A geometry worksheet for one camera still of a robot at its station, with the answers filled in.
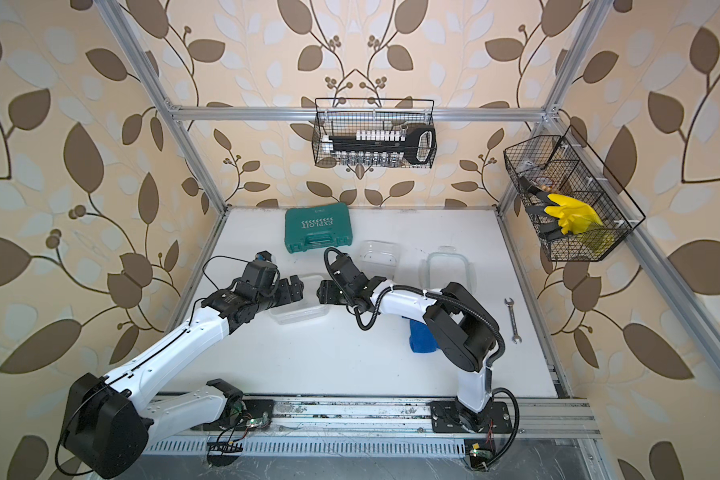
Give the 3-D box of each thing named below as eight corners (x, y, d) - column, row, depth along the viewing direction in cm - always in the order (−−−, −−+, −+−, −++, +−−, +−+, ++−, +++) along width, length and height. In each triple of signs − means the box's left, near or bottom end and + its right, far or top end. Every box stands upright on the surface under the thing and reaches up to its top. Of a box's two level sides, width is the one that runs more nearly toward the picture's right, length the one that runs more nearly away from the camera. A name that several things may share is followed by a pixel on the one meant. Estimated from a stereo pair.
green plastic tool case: (284, 253, 107) (282, 247, 104) (287, 215, 120) (285, 208, 117) (352, 246, 109) (351, 240, 106) (348, 209, 122) (348, 203, 119)
